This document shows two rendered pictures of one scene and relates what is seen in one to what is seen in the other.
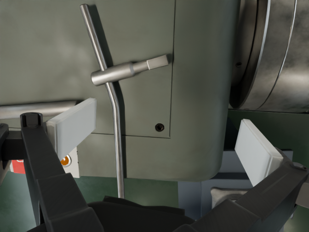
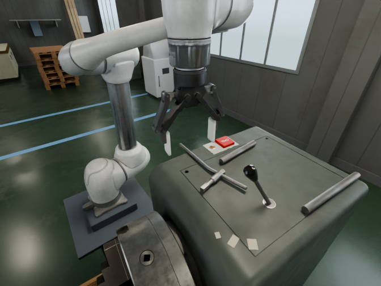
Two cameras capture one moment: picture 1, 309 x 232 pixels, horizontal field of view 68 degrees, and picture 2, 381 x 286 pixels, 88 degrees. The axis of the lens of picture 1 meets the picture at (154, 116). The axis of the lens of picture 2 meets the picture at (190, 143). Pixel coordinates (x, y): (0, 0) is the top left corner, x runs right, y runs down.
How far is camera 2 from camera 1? 0.41 m
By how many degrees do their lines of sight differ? 39
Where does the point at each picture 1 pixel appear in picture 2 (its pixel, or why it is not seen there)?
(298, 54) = (147, 228)
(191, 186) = (139, 198)
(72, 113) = (213, 128)
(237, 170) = (114, 223)
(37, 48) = not seen: hidden behind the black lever
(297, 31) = (154, 234)
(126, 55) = (218, 185)
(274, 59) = (156, 221)
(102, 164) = (198, 152)
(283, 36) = (159, 230)
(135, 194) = not seen: hidden behind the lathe
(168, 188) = not seen: hidden behind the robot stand
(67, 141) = (210, 123)
